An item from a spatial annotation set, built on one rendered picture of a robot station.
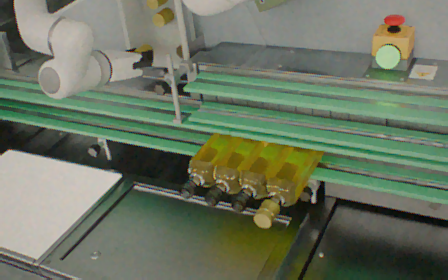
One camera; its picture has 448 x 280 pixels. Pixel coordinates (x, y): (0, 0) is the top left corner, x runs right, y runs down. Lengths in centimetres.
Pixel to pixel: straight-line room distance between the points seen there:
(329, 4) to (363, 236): 49
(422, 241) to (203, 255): 45
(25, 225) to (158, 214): 31
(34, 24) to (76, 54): 10
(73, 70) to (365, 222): 69
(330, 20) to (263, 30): 16
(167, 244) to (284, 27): 54
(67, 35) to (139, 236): 46
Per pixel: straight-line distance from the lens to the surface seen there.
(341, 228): 123
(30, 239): 130
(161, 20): 134
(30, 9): 107
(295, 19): 125
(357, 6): 120
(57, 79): 104
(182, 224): 122
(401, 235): 122
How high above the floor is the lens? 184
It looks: 47 degrees down
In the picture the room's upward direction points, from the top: 138 degrees counter-clockwise
